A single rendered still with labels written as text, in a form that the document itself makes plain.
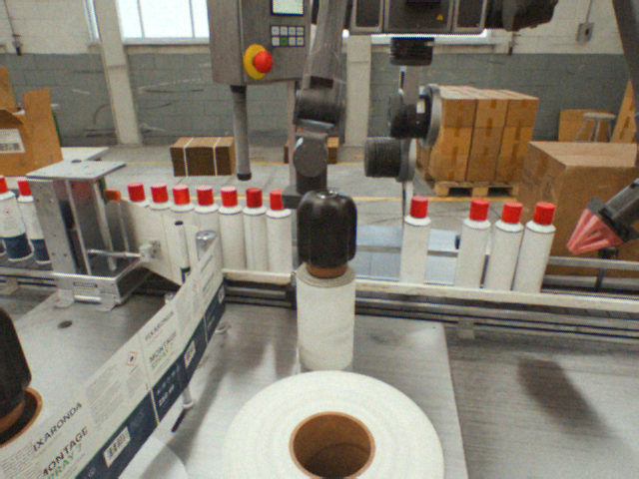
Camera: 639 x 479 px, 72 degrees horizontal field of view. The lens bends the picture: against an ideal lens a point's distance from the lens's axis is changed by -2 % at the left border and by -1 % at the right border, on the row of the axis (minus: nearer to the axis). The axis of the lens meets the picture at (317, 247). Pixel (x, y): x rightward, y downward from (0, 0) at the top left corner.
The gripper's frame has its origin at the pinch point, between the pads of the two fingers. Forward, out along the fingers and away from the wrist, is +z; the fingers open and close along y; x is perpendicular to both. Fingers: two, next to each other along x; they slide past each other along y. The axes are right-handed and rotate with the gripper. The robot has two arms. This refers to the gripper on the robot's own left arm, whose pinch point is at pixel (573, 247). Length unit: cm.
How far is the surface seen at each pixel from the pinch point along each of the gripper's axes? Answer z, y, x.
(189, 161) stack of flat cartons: 220, -358, -141
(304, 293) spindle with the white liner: 26, 31, -38
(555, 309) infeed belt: 10.5, 3.1, 6.5
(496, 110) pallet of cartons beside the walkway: -21, -340, 54
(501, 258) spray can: 10.2, 2.7, -9.0
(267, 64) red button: 13, 1, -66
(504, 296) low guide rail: 15.0, 4.3, -3.2
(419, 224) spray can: 15.7, 2.6, -25.3
